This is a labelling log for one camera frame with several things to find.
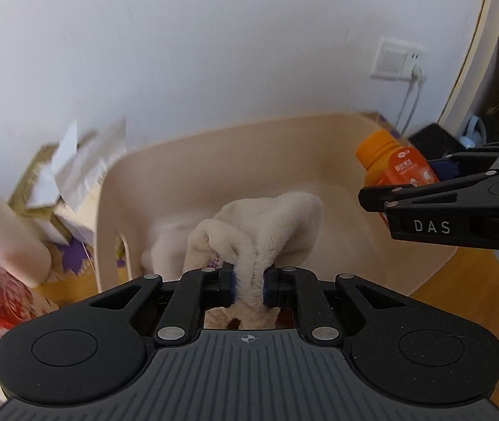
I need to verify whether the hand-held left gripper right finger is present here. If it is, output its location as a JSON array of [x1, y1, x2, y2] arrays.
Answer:
[[263, 265, 412, 343]]

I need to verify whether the orange juice bottle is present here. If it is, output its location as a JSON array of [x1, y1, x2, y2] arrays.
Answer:
[[355, 129, 440, 229]]

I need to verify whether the black printed pad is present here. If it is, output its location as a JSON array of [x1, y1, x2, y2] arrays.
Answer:
[[407, 123, 473, 163]]

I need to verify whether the white soft tissue pack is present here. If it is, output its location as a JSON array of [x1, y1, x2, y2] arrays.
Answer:
[[54, 118, 127, 246]]

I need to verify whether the gold tissue box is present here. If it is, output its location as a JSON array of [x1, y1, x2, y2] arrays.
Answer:
[[8, 120, 105, 246]]

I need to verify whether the white wall socket plate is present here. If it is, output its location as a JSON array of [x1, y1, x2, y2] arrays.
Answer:
[[371, 37, 429, 82]]

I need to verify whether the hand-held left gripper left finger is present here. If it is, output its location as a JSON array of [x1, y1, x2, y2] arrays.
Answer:
[[76, 263, 236, 347]]

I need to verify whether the beige plastic storage bin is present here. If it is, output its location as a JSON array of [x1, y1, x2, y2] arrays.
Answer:
[[95, 112, 458, 303]]

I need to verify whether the white shelf unit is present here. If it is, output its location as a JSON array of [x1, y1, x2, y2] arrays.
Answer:
[[438, 0, 499, 141]]

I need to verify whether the wooden desktop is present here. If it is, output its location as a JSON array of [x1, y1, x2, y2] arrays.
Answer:
[[34, 246, 499, 421]]

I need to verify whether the white plug with cable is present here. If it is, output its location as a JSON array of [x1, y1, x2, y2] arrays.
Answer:
[[396, 65, 427, 134]]

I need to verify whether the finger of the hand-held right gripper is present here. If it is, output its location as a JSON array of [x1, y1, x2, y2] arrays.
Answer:
[[359, 171, 495, 213], [428, 138, 499, 180]]

